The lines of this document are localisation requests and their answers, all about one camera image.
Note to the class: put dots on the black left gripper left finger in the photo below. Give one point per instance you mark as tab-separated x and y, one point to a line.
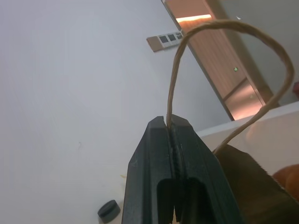
147	168

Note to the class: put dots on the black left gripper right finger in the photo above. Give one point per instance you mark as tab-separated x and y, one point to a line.
196	161

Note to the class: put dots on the brown paper bag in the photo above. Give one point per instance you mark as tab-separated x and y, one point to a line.
252	186

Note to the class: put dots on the orange plush toy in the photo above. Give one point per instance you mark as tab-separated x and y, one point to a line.
289	178

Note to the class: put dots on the round black cap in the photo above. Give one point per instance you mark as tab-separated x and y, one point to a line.
108	210

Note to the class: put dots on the wall switch panel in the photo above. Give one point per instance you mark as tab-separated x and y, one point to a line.
167	39

